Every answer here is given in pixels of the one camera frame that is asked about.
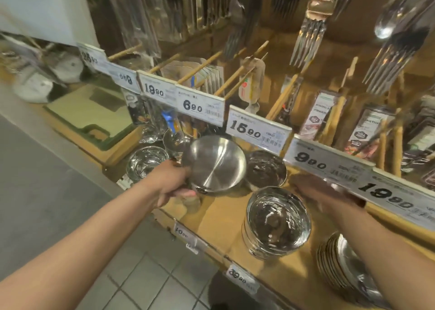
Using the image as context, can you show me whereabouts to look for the person's left hand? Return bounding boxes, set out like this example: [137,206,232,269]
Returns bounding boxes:
[141,160,198,209]

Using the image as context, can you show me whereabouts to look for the person's right hand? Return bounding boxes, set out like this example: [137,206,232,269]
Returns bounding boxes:
[290,174,365,216]

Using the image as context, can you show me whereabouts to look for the shallow steel bowl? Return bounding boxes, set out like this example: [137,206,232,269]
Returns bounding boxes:
[181,135,247,196]

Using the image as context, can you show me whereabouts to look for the person's left forearm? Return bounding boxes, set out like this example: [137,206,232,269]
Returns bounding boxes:
[0,181,160,310]

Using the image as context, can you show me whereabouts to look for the person's right forearm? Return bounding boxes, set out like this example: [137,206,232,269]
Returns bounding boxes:
[338,201,435,310]

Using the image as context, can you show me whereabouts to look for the small stack of steel bowls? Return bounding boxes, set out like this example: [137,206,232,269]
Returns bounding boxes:
[245,150,288,192]

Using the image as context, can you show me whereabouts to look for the small white price label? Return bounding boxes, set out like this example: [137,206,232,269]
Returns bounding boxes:
[173,221,200,255]
[226,264,261,294]

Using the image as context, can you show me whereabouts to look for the tall stack of steel bowls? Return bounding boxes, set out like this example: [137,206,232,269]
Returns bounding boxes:
[242,186,312,261]

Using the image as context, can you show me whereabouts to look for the wooden shelf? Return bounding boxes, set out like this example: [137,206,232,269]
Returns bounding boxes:
[101,125,435,310]

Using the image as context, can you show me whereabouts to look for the shiny steel bowl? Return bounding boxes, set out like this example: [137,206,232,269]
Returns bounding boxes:
[162,128,191,158]
[126,146,170,185]

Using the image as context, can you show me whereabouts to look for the row of shelf price tags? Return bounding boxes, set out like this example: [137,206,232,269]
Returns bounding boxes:
[77,42,435,226]

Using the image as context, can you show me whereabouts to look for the white boxed knife pack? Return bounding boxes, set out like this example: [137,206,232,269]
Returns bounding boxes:
[299,90,344,141]

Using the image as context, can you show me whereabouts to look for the stack of steel plates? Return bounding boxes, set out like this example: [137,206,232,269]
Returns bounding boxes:
[316,231,392,310]

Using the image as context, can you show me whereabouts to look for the black printed package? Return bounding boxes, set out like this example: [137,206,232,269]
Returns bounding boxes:
[124,93,151,126]

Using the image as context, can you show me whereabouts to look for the carded peeler package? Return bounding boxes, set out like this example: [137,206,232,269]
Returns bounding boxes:
[237,56,266,114]

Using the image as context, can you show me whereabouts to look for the row of carded utensil packs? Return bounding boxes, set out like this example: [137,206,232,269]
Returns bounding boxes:
[162,58,225,98]

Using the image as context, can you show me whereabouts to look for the green cutting board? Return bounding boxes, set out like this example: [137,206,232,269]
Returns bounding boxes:
[43,83,137,151]

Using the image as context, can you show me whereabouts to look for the black packaged utensils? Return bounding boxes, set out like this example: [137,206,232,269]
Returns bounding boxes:
[400,95,435,189]

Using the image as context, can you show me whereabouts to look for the wooden display pegs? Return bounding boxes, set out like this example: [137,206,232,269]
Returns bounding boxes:
[108,40,405,178]

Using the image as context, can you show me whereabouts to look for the steel fork pack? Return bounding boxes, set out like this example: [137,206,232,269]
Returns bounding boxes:
[288,0,341,73]

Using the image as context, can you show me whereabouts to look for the steel fork set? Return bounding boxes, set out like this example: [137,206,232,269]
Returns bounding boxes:
[361,26,430,96]

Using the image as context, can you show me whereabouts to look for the dark hanging fork set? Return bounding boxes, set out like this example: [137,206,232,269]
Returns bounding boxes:
[222,0,264,60]

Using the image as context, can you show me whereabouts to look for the steel spoon set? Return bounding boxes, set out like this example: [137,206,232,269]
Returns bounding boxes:
[373,0,427,39]

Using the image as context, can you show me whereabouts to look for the white pot lids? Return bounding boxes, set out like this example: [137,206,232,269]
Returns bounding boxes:
[11,53,84,104]

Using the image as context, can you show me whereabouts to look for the clear packets of cutlery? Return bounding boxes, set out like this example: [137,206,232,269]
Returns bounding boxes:
[101,0,162,58]

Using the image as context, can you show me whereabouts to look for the white sign board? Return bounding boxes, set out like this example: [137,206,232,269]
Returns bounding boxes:
[0,0,100,47]

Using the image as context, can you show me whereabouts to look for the blue handled utensil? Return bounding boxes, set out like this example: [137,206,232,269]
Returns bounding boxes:
[162,110,181,134]

